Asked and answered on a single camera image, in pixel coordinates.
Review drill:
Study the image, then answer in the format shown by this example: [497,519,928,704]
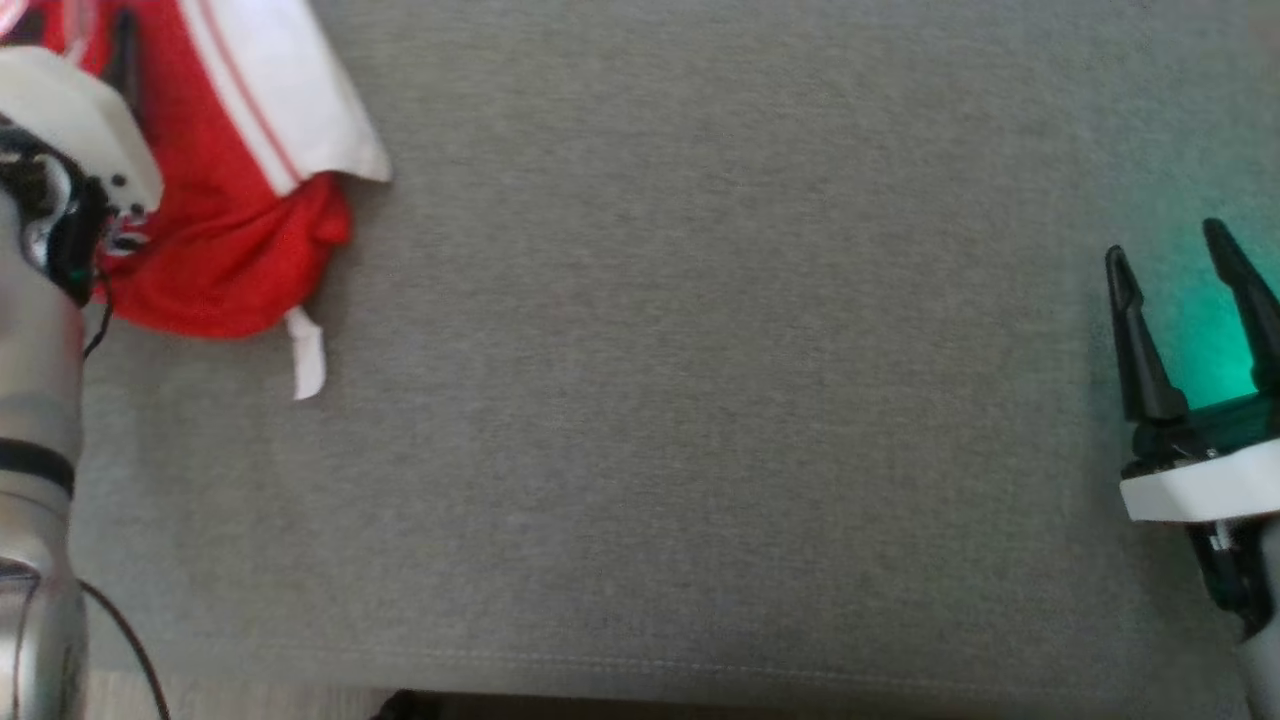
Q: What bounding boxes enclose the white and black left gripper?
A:
[0,8,166,256]

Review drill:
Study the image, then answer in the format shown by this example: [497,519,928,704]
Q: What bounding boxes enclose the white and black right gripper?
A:
[1104,217,1280,525]

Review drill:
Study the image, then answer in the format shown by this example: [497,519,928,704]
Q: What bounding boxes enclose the red trousers with striped white cuffs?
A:
[0,0,393,403]

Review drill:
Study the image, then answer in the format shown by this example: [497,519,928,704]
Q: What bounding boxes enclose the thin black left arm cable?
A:
[78,270,173,720]

